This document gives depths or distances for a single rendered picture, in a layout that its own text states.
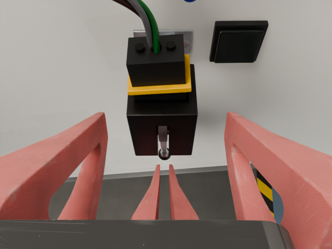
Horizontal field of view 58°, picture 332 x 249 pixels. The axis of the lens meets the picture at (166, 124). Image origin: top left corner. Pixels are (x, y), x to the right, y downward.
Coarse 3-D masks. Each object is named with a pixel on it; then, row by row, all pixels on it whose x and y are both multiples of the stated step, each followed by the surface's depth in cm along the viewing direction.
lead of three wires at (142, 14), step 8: (120, 0) 12; (128, 0) 13; (136, 0) 13; (128, 8) 13; (136, 8) 13; (144, 8) 13; (144, 16) 13; (152, 16) 14; (144, 24) 14; (152, 24) 14; (152, 32) 15; (152, 40) 15
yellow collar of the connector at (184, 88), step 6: (186, 54) 18; (186, 60) 18; (186, 66) 17; (186, 72) 17; (186, 78) 17; (174, 84) 17; (180, 84) 17; (186, 84) 17; (132, 90) 17; (138, 90) 17; (144, 90) 17; (150, 90) 17; (156, 90) 17; (162, 90) 17; (168, 90) 17; (174, 90) 17; (180, 90) 17; (186, 90) 17
